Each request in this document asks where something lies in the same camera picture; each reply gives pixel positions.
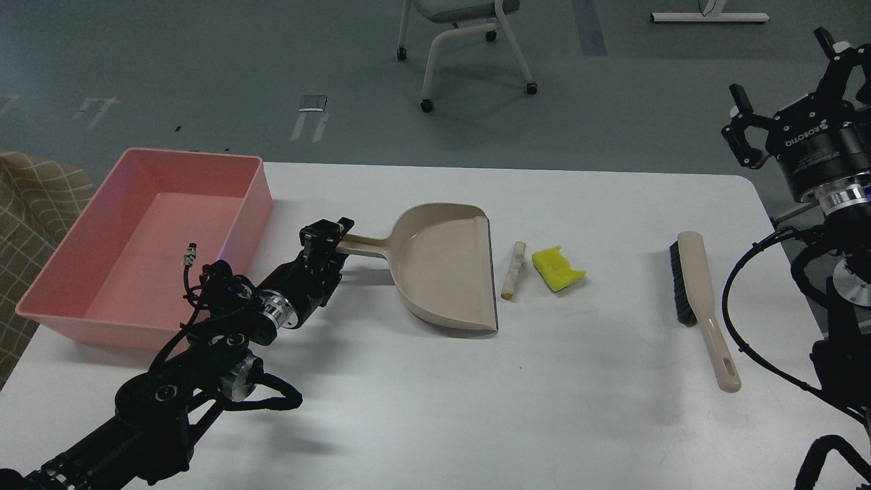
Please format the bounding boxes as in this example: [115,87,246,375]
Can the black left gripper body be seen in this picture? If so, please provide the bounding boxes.
[257,251,344,329]

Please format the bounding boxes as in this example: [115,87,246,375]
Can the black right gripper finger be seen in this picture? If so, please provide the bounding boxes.
[721,83,776,169]
[812,27,870,108]

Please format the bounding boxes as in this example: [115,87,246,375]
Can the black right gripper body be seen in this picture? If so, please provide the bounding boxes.
[766,94,870,203]

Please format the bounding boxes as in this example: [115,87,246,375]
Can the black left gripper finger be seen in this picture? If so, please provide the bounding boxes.
[299,219,339,266]
[329,217,355,263]

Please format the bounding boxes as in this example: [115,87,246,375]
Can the beige plastic dustpan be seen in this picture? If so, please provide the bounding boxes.
[337,203,499,334]

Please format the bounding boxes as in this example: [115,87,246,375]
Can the beige hand brush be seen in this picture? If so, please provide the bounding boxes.
[669,231,742,393]

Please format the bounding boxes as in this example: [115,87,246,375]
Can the slice of bread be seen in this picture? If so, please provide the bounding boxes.
[500,241,527,301]

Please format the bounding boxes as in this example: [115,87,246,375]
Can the yellow sponge piece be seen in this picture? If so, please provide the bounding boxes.
[531,246,587,293]

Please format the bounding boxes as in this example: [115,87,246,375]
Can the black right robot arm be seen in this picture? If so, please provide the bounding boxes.
[721,27,870,431]

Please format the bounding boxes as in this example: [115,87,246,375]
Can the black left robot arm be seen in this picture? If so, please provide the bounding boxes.
[2,217,354,489]

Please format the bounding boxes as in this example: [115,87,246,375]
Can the pink plastic bin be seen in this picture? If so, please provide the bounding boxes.
[16,148,273,351]

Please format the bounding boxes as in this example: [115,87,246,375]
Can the white table leg base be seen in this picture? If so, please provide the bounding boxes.
[650,1,770,24]

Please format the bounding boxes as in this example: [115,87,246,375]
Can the silver floor socket plate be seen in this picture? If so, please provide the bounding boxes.
[297,94,329,114]

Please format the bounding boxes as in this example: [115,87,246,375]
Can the white rolling chair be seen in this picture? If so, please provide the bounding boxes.
[396,0,538,114]

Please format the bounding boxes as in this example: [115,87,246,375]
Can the beige checkered cloth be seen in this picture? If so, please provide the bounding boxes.
[1,149,95,385]

